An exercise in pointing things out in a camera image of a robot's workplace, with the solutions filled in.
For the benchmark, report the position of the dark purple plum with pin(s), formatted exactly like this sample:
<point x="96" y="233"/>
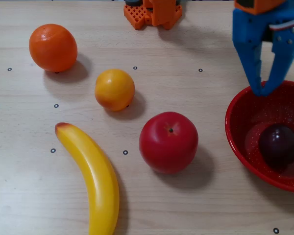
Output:
<point x="279" y="147"/>

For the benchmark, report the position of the yellow peach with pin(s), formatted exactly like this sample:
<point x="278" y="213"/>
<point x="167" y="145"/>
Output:
<point x="114" y="89"/>

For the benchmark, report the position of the dark grey table clamp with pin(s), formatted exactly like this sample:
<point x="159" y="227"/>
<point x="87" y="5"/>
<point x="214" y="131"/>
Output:
<point x="132" y="2"/>

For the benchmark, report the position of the orange robot base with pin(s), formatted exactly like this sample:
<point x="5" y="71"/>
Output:
<point x="134" y="17"/>

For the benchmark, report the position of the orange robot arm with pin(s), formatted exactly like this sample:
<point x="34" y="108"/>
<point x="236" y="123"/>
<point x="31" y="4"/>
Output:
<point x="159" y="12"/>

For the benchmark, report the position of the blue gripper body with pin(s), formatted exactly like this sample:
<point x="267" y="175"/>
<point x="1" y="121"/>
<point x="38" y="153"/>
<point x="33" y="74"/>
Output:
<point x="250" y="32"/>

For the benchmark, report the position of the orange fruit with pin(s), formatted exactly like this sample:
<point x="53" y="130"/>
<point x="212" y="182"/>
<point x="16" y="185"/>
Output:
<point x="53" y="47"/>

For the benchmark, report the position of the red apple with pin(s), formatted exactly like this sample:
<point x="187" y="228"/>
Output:
<point x="168" y="143"/>

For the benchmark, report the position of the yellow banana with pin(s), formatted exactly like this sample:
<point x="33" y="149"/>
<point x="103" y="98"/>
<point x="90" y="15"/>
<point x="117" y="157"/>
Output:
<point x="98" y="176"/>

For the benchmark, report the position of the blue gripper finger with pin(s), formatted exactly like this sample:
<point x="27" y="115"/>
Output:
<point x="251" y="66"/>
<point x="284" y="54"/>

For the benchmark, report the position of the red speckled bowl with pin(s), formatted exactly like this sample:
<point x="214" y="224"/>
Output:
<point x="240" y="122"/>

